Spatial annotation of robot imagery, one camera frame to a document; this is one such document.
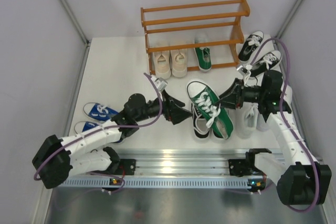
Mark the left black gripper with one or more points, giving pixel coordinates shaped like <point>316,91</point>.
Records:
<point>172,112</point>

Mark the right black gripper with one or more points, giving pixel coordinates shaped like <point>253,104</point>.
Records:
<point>233,98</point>

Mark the green sneaker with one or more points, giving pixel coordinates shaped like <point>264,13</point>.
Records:
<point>204,98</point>
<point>203,53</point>

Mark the beige sneaker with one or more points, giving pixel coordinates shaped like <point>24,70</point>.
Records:
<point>179,62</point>
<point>161,61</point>

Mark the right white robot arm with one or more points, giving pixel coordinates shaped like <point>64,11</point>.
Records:
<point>301,179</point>

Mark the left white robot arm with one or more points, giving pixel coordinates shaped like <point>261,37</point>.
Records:
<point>115,130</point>

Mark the orange wooden shoe shelf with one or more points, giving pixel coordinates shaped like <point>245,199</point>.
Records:
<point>175,27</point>

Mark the white sneaker left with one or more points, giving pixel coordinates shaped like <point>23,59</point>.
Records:
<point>246,120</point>

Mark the white sneaker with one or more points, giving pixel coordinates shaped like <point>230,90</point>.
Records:
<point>246,120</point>
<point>261,124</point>

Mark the black white-striped sneaker left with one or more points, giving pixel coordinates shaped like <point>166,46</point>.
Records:
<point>199,123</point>

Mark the black white-striped sneaker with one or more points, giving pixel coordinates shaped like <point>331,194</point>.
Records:
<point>219,134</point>
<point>199,123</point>

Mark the black white-striped sneaker right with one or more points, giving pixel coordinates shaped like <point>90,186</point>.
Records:
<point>219,134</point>

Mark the white sneaker right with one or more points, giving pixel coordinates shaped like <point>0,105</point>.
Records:
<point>261,124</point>

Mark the black canvas sneaker near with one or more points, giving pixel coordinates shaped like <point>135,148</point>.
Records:
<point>267,62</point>

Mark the black canvas sneaker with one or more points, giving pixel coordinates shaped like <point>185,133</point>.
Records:
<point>252,42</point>
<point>267,62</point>

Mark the black canvas sneaker far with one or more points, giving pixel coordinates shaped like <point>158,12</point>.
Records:
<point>252,42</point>

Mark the blue sneaker far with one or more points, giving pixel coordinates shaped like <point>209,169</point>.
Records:
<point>99,112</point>

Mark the blue sneaker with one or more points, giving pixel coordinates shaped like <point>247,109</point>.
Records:
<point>83,126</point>
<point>99,112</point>

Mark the blue sneaker near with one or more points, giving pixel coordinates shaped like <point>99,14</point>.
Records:
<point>83,126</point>

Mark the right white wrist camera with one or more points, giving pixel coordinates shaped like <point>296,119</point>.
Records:
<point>244,69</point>

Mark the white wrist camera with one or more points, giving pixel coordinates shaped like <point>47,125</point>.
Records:
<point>244,69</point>
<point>160,84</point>

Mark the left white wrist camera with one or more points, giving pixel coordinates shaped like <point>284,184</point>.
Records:
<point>160,84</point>

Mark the aluminium rail base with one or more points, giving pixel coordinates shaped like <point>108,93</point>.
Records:
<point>147,163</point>

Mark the perforated cable duct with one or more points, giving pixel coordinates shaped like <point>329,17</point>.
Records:
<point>155,182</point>

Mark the right aluminium frame post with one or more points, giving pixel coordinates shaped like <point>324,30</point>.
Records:
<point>289,18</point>

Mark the aluminium frame post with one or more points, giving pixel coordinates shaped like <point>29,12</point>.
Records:
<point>289,18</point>
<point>69,12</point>

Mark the left aluminium frame post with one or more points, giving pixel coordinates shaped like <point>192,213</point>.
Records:
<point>69,12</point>

